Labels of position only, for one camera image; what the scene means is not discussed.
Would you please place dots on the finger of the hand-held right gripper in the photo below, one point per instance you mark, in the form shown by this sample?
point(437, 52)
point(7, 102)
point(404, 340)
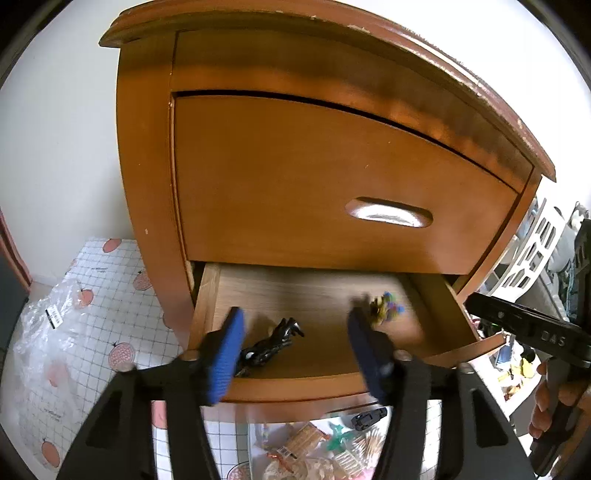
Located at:
point(494, 311)

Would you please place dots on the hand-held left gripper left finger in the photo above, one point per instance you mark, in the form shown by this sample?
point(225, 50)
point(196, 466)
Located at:
point(225, 357)

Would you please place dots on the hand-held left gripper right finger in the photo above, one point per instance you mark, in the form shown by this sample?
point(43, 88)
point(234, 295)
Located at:
point(369, 355)

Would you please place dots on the black toy motorcycle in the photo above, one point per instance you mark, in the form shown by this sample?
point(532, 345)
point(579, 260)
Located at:
point(268, 348)

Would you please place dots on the colourful toy figure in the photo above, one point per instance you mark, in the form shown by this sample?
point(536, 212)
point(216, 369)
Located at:
point(385, 311)

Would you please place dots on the black toy car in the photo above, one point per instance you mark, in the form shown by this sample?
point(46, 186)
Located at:
point(367, 417)

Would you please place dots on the white box with teal rim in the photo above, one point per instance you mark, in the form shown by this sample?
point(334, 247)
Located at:
point(323, 417)

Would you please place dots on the green toy plane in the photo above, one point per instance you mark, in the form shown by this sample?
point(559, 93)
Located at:
point(339, 438)

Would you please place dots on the bundle of wooden sticks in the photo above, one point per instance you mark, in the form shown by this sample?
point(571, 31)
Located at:
point(369, 445)

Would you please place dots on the wooden drawer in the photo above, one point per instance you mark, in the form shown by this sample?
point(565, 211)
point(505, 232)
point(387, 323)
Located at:
point(277, 184)
point(300, 295)

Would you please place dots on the waffle pattern toy cracker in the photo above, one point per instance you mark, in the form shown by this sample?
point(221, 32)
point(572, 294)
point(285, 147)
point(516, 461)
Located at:
point(304, 438)

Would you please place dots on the closed wooden drawer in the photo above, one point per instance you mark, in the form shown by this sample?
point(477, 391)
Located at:
point(277, 184)

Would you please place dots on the person's right hand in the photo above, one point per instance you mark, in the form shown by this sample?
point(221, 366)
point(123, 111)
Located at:
point(541, 406)

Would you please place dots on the fruit print grid mat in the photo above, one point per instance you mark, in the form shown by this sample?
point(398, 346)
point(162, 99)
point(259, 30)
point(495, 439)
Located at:
point(106, 300)

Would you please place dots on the clear plastic bag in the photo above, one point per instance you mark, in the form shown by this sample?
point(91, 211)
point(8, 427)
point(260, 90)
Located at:
point(41, 332)

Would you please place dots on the wooden nightstand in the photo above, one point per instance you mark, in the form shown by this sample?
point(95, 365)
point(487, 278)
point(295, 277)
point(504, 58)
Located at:
point(147, 184)

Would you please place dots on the reddish wooden door frame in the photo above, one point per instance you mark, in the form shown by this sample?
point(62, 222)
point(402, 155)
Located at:
point(14, 249)

